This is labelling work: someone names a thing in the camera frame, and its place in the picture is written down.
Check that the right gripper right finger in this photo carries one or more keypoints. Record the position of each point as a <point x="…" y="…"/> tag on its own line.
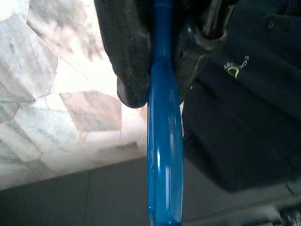
<point x="188" y="51"/>

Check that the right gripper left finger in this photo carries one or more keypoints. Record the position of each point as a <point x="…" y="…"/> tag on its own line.
<point x="127" y="58"/>

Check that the blue plastic hanger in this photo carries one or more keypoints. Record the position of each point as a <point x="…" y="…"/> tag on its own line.
<point x="164" y="141"/>

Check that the black t-shirt green logo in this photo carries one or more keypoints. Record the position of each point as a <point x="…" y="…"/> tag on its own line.
<point x="235" y="129"/>

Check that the black low tv console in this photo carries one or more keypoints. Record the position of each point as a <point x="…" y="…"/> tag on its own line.
<point x="70" y="200"/>

